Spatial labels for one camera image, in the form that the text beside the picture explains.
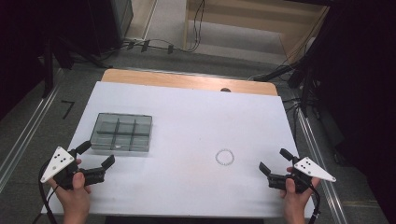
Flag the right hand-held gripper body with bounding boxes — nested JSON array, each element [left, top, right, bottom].
[[266, 156, 337, 194]]

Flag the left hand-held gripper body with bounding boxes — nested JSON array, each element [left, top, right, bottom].
[[40, 146, 106, 191]]

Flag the clear plastic compartment box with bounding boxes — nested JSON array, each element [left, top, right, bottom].
[[89, 112, 153, 153]]

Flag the clear bead bracelet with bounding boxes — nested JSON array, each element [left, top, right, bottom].
[[214, 147, 235, 167]]

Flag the person's right hand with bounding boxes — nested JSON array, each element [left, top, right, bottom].
[[279, 166, 321, 218]]

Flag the person's left hand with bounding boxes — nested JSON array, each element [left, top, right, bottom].
[[48, 158, 92, 218]]

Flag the white table cover board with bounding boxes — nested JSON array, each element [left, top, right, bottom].
[[41, 81, 318, 219]]

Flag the grey cabinet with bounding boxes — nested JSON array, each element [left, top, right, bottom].
[[109, 0, 134, 40]]

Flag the light wooden shelf unit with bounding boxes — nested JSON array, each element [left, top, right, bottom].
[[182, 0, 332, 65]]

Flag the aluminium floor rail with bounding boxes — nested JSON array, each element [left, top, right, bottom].
[[0, 69, 65, 193], [293, 106, 349, 224]]

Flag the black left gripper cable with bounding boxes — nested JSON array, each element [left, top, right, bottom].
[[37, 160, 61, 224]]

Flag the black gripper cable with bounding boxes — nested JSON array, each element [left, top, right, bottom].
[[37, 160, 61, 224], [306, 181, 322, 224]]

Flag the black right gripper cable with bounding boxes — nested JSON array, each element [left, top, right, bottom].
[[306, 181, 322, 224]]

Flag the hanging black cables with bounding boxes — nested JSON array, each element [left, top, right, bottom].
[[186, 0, 206, 53]]

